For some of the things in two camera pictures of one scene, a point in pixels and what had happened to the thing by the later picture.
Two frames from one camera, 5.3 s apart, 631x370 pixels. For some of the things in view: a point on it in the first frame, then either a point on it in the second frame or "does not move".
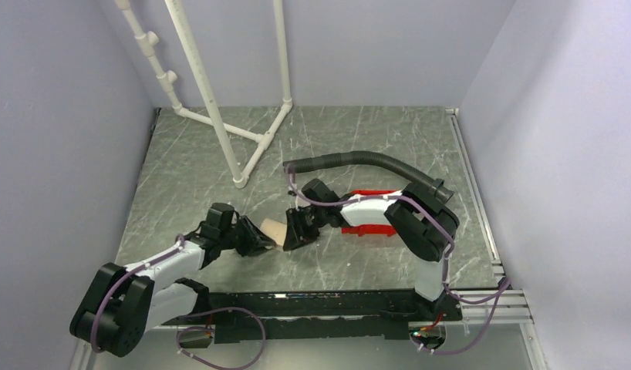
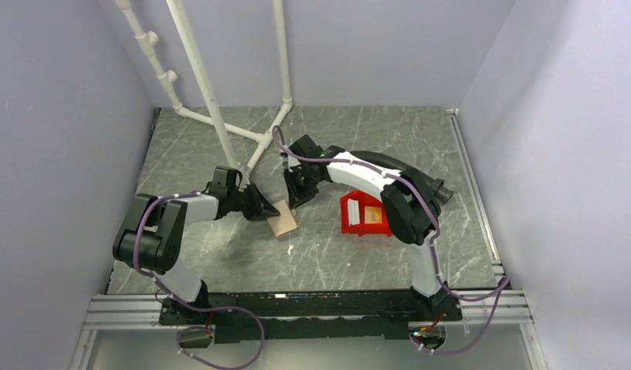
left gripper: x=256 y=240 to x=261 y=208
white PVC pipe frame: x=148 y=42 does not move
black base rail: x=248 y=316 does not move
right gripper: x=297 y=234 to x=297 y=196
